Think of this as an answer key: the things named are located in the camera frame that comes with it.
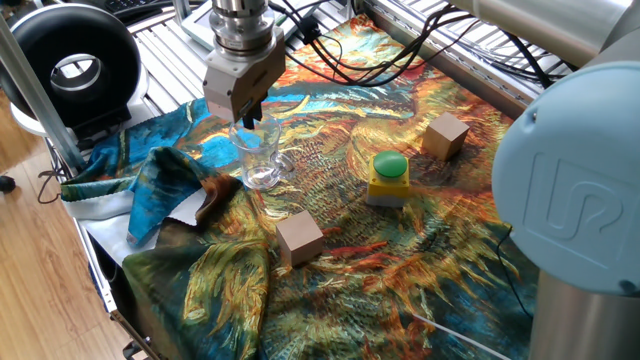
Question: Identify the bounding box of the aluminium table rail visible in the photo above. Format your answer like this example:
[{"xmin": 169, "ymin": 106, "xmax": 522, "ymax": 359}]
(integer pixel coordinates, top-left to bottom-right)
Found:
[{"xmin": 359, "ymin": 0, "xmax": 534, "ymax": 120}]

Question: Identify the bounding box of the black keyboard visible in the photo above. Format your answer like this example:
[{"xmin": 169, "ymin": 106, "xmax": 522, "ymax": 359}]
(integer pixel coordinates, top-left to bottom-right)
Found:
[{"xmin": 102, "ymin": 0, "xmax": 162, "ymax": 15}]

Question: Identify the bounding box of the thin white cable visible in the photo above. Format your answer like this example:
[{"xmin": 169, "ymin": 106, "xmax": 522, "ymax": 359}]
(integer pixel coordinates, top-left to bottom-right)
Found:
[{"xmin": 411, "ymin": 312, "xmax": 512, "ymax": 360}]

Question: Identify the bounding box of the colourful painted sunflower cloth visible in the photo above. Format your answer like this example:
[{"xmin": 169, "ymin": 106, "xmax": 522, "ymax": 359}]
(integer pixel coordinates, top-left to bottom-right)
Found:
[{"xmin": 59, "ymin": 13, "xmax": 541, "ymax": 360}]

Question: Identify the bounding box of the black cable bundle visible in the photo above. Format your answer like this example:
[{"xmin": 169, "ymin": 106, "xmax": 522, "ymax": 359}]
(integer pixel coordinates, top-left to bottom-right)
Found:
[{"xmin": 269, "ymin": 0, "xmax": 574, "ymax": 90}]

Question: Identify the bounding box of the black ring light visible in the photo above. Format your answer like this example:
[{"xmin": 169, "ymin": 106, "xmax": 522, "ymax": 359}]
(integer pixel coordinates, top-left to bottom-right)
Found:
[{"xmin": 0, "ymin": 3, "xmax": 151, "ymax": 140}]

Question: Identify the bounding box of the aluminium frame post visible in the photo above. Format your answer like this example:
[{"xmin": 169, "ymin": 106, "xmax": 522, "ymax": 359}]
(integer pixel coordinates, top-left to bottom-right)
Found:
[{"xmin": 0, "ymin": 14, "xmax": 87, "ymax": 172}]

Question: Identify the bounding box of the silver Schunk gripper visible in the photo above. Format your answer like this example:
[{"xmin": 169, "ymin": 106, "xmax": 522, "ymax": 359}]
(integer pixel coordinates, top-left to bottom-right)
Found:
[{"xmin": 202, "ymin": 28, "xmax": 288, "ymax": 131}]

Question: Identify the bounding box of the light wooden cube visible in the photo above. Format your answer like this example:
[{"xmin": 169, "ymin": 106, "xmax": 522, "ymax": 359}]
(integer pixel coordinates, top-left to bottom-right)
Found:
[
  {"xmin": 275, "ymin": 210, "xmax": 325, "ymax": 268},
  {"xmin": 421, "ymin": 111, "xmax": 471, "ymax": 162}
]

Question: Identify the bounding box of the thin black cable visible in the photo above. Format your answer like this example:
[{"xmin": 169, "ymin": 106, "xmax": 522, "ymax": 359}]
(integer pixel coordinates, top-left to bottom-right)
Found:
[{"xmin": 493, "ymin": 224, "xmax": 534, "ymax": 319}]

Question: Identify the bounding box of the yellow box green push button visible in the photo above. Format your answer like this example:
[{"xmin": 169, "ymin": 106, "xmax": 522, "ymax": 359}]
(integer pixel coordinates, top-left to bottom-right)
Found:
[{"xmin": 365, "ymin": 150, "xmax": 412, "ymax": 209}]

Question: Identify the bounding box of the clear plastic cup with handle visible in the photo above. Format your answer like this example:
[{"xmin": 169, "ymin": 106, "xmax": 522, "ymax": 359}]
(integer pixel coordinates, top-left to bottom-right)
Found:
[{"xmin": 228, "ymin": 115, "xmax": 297, "ymax": 192}]

